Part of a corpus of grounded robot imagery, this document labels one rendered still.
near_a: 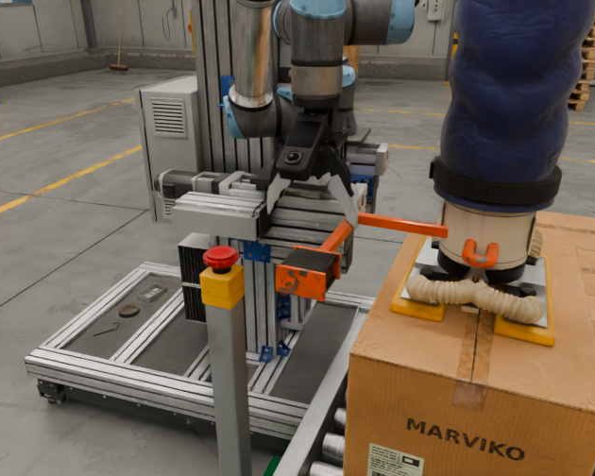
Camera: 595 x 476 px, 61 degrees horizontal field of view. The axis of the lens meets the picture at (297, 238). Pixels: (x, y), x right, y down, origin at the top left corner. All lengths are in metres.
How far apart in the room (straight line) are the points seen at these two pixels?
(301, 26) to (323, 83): 0.08
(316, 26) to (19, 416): 2.01
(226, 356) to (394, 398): 0.38
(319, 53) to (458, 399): 0.58
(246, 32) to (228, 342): 0.70
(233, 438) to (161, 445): 0.84
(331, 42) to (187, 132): 1.05
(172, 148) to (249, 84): 0.52
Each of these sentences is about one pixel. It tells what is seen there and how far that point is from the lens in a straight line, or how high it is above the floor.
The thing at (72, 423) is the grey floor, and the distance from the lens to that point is 2.28.
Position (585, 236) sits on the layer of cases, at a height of 0.54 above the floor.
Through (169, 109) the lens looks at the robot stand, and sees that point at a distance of 1.74.
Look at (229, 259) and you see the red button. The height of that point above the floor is 1.03.
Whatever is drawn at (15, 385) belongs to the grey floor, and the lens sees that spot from 2.56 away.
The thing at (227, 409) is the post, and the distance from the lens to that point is 1.22.
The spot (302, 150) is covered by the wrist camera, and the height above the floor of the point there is 1.31.
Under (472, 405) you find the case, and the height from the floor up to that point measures 0.90.
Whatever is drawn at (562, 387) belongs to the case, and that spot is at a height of 0.95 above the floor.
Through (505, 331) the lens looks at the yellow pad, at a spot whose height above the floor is 0.96.
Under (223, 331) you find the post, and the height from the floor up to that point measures 0.87.
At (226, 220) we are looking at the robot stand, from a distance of 1.44.
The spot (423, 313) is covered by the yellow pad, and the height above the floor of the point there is 0.96.
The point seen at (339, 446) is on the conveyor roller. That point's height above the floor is 0.54.
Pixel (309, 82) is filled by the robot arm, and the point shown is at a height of 1.39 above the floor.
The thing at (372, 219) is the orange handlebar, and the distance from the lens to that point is 1.06.
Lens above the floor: 1.50
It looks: 25 degrees down
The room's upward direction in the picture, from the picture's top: straight up
